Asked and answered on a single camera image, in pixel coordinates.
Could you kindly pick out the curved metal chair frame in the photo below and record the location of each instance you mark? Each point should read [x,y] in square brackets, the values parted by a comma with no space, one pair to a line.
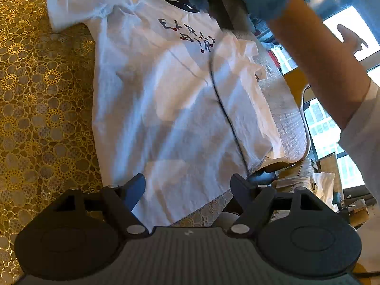
[305,118]

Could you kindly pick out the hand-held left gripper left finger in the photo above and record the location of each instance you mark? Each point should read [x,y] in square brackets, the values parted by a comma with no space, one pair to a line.
[135,193]

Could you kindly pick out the person's right forearm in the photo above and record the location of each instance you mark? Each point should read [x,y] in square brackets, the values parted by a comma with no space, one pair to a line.
[320,59]

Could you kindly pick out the person's white sleeve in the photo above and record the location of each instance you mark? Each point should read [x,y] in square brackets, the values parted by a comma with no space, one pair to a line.
[362,142]

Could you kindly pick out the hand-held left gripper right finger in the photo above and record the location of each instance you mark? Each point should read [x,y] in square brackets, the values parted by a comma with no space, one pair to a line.
[242,190]

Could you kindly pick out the white bag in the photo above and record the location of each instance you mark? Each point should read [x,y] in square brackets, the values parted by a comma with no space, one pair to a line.
[322,184]

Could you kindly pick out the bright window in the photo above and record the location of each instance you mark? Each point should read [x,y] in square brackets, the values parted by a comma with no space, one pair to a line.
[350,20]

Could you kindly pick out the golden lace tablecloth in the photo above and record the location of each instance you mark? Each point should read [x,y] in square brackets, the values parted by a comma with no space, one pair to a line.
[44,95]

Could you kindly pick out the white printed t-shirt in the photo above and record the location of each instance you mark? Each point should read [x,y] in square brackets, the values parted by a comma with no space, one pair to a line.
[166,109]

